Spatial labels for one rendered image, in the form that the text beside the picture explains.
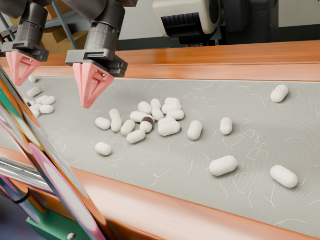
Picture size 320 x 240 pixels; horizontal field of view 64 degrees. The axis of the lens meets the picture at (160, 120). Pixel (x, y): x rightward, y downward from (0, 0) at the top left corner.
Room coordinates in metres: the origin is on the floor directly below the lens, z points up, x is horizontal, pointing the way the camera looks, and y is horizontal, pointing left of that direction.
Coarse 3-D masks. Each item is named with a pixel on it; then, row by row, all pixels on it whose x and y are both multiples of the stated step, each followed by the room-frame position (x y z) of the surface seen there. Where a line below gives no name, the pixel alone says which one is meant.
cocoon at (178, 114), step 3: (168, 111) 0.38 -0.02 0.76; (171, 111) 0.38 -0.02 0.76; (174, 111) 0.38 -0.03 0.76; (177, 111) 0.37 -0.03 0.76; (180, 111) 0.37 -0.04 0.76; (168, 114) 0.38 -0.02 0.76; (171, 114) 0.37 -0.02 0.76; (174, 114) 0.37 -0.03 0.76; (177, 114) 0.37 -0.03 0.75; (180, 114) 0.37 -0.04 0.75; (183, 114) 0.37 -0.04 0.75; (174, 117) 0.37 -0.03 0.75; (177, 117) 0.37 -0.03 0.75; (180, 117) 0.37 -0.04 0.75
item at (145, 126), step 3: (150, 117) 0.38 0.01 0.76; (141, 123) 0.37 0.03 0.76; (144, 123) 0.37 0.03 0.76; (147, 123) 0.37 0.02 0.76; (141, 126) 0.37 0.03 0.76; (144, 126) 0.36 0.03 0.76; (147, 126) 0.36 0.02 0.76; (150, 126) 0.36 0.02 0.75; (141, 129) 0.36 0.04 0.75; (144, 129) 0.36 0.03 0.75; (147, 129) 0.36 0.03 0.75; (150, 129) 0.36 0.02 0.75
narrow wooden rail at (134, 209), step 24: (72, 168) 0.31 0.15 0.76; (0, 192) 0.40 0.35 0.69; (96, 192) 0.24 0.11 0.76; (120, 192) 0.23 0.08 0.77; (144, 192) 0.22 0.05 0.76; (120, 216) 0.19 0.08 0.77; (144, 216) 0.18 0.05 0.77; (168, 216) 0.17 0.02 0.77; (192, 216) 0.16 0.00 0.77; (216, 216) 0.16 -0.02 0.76; (240, 216) 0.15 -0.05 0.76
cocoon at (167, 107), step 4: (164, 104) 0.41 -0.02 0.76; (168, 104) 0.40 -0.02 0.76; (172, 104) 0.40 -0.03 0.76; (176, 104) 0.39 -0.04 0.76; (164, 108) 0.40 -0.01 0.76; (168, 108) 0.39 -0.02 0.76; (172, 108) 0.39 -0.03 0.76; (176, 108) 0.39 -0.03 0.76; (180, 108) 0.39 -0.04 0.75; (164, 112) 0.40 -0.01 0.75
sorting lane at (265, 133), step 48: (48, 96) 0.67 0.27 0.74; (144, 96) 0.50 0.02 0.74; (192, 96) 0.43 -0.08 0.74; (240, 96) 0.38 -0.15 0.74; (288, 96) 0.34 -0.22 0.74; (0, 144) 0.49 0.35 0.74; (144, 144) 0.34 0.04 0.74; (192, 144) 0.30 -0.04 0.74; (240, 144) 0.27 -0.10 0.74; (288, 144) 0.24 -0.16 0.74; (192, 192) 0.21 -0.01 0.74; (240, 192) 0.19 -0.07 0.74; (288, 192) 0.17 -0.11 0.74
